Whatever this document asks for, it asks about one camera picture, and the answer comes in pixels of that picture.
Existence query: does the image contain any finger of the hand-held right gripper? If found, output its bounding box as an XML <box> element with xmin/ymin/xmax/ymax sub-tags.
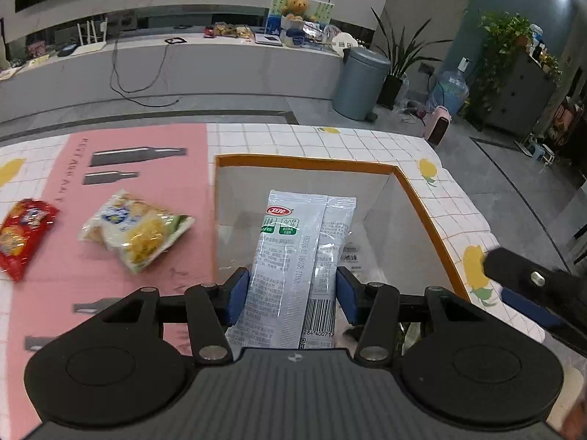
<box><xmin>484</xmin><ymin>247</ymin><xmax>587</xmax><ymax>347</ymax></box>

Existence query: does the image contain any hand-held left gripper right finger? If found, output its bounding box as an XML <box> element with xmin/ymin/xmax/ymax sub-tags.
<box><xmin>336</xmin><ymin>266</ymin><xmax>491</xmax><ymax>363</ymax></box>

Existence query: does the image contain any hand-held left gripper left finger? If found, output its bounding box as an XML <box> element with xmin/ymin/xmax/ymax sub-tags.
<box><xmin>98</xmin><ymin>268</ymin><xmax>251</xmax><ymax>363</ymax></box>

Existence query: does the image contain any clear packet of white balls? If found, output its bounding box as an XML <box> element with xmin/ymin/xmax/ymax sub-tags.
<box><xmin>335</xmin><ymin>234</ymin><xmax>381</xmax><ymax>285</ymax></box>

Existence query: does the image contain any white grey snack packet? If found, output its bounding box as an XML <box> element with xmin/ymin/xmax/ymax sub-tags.
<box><xmin>225</xmin><ymin>189</ymin><xmax>357</xmax><ymax>350</ymax></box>

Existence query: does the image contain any orange box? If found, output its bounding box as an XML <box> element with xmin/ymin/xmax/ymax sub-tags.
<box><xmin>213</xmin><ymin>155</ymin><xmax>473</xmax><ymax>353</ymax></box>

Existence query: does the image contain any pile of snacks on counter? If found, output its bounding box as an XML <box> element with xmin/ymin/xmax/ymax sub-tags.
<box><xmin>204</xmin><ymin>22</ymin><xmax>256</xmax><ymax>42</ymax></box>

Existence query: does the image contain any pink mat with bottle print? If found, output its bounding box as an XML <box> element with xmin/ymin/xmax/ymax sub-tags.
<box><xmin>7</xmin><ymin>124</ymin><xmax>221</xmax><ymax>440</ymax></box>

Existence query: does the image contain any pale green bread bag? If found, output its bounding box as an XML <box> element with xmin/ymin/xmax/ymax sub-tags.
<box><xmin>78</xmin><ymin>189</ymin><xmax>196</xmax><ymax>275</ymax></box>

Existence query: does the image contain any white stool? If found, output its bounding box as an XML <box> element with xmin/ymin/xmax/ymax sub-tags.
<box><xmin>527</xmin><ymin>140</ymin><xmax>558</xmax><ymax>166</ymax></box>

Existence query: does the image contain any pink heater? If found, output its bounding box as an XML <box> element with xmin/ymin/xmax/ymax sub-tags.
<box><xmin>422</xmin><ymin>105</ymin><xmax>452</xmax><ymax>145</ymax></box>

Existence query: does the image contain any grey cabinet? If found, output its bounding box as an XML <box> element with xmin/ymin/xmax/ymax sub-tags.
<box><xmin>470</xmin><ymin>48</ymin><xmax>558</xmax><ymax>136</ymax></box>

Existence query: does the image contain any grey trash bin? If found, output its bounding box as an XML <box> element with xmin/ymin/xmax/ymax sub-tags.
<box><xmin>332</xmin><ymin>47</ymin><xmax>392</xmax><ymax>121</ymax></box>

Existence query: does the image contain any red snack packet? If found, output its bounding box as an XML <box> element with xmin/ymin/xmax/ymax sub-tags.
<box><xmin>0</xmin><ymin>198</ymin><xmax>60</xmax><ymax>282</ymax></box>

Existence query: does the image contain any blue water bottle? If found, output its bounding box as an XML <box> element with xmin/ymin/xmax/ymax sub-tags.
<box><xmin>429</xmin><ymin>71</ymin><xmax>471</xmax><ymax>115</ymax></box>

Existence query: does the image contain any long grey counter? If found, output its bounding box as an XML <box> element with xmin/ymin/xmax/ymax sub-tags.
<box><xmin>0</xmin><ymin>32</ymin><xmax>344</xmax><ymax>124</ymax></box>

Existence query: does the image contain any potted plant with long leaves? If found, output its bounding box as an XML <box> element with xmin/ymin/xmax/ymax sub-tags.
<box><xmin>371</xmin><ymin>7</ymin><xmax>452</xmax><ymax>108</ymax></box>

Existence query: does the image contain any white round object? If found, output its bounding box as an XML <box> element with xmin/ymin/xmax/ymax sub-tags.
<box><xmin>332</xmin><ymin>32</ymin><xmax>361</xmax><ymax>53</ymax></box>

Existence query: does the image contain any bushy green plant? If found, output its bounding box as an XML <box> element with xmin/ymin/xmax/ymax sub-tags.
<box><xmin>477</xmin><ymin>11</ymin><xmax>562</xmax><ymax>102</ymax></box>

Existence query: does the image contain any teddy bear picture box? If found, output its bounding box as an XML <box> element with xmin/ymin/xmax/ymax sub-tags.
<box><xmin>267</xmin><ymin>0</ymin><xmax>335</xmax><ymax>40</ymax></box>

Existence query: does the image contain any white router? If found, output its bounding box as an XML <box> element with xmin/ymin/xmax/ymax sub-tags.
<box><xmin>76</xmin><ymin>18</ymin><xmax>109</xmax><ymax>54</ymax></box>

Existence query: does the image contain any black cable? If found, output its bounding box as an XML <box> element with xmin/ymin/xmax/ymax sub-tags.
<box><xmin>110</xmin><ymin>37</ymin><xmax>181</xmax><ymax>106</ymax></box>

